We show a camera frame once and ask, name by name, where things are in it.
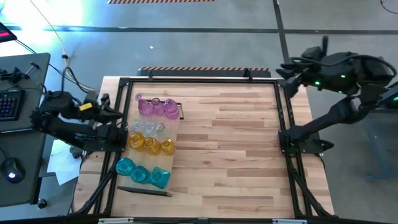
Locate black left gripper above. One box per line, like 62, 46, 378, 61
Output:
89, 100, 124, 124

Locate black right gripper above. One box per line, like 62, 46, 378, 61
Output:
275, 55, 331, 98

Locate yellow honeycomb glass vase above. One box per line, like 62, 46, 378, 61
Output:
127, 132, 146, 152

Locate clear square glass bottle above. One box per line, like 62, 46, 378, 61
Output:
143, 120, 158, 136

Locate pink wavy-ribbed glass vase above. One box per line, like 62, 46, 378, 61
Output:
150, 97, 165, 116

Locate yellow large fluted vase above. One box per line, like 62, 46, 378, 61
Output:
143, 136, 162, 156

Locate clear flared diamond-cut vase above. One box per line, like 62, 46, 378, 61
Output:
155, 122, 171, 138

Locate teal medallion-embossed glass jar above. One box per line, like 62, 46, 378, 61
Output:
115, 157, 136, 177

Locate yellow ribbed glass bottle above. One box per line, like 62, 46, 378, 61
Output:
160, 138, 176, 156

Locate teal textured glass bottle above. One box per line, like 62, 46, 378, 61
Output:
129, 165, 150, 184

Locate teal urn-shaped glass vase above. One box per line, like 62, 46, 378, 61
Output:
149, 166, 172, 190

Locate wooden shelf board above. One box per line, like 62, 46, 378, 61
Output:
119, 93, 180, 194

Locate white paper sheet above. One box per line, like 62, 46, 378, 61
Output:
46, 139, 83, 187

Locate black desk panel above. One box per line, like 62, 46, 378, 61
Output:
0, 128, 47, 208
0, 52, 52, 131

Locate hazard-striped black floor plate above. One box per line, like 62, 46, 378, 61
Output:
107, 0, 216, 5
137, 66, 272, 78

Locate black keyboard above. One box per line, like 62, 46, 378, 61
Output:
0, 89, 26, 122

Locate black desk clamp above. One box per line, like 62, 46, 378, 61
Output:
0, 61, 42, 85

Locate black computer mouse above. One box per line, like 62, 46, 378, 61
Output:
0, 157, 25, 184

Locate red-lit black device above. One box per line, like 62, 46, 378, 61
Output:
0, 21, 19, 44

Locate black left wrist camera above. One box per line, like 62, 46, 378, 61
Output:
98, 92, 112, 108

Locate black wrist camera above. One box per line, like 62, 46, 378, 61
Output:
300, 45, 324, 62
98, 92, 112, 108

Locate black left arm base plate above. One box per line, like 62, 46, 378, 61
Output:
83, 129, 128, 153

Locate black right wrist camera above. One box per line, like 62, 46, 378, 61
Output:
300, 45, 324, 62

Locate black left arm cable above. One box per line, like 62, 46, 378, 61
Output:
60, 67, 91, 95

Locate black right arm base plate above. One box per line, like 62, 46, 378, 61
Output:
278, 129, 335, 156

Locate beige floor cable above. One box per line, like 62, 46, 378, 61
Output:
29, 0, 100, 93

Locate black aluminium rig frame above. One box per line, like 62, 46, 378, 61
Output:
71, 76, 335, 224

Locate silver bracket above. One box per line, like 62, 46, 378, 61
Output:
98, 217, 134, 224
272, 218, 308, 224

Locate grey metal cart frame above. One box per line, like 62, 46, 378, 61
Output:
362, 80, 398, 183

